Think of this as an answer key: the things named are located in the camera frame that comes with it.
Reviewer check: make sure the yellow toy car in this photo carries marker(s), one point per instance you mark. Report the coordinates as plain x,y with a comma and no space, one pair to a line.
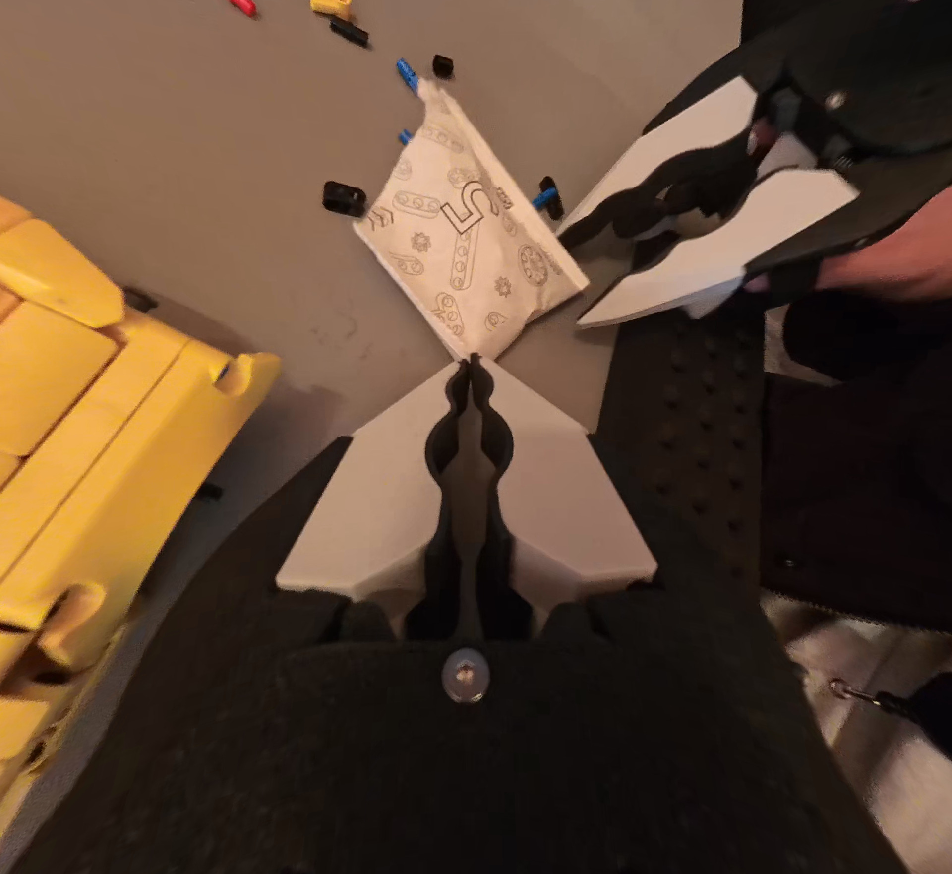
89,405

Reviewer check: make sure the small printed paper bag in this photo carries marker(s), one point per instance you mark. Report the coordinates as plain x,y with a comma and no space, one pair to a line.
461,256

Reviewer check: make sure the person's right hand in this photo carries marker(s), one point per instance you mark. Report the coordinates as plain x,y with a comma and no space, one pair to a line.
892,264

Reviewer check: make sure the yellow connector piece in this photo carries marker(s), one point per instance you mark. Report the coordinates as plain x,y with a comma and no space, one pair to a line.
327,0

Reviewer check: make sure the black pin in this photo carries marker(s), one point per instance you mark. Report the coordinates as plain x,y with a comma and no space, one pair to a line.
349,32

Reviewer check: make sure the black connector piece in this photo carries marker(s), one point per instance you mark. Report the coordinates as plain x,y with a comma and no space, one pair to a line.
343,198
552,186

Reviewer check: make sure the black bush piece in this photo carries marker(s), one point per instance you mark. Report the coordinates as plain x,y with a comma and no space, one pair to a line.
442,67

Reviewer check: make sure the black office chair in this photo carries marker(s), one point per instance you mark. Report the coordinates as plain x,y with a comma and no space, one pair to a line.
684,442

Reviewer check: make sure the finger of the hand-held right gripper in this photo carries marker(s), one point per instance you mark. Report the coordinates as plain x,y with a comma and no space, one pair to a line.
729,241
669,137

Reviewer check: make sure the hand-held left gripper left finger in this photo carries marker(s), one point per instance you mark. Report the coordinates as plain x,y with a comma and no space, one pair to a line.
372,502

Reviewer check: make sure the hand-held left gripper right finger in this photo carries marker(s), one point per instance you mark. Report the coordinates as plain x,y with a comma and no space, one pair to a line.
565,509

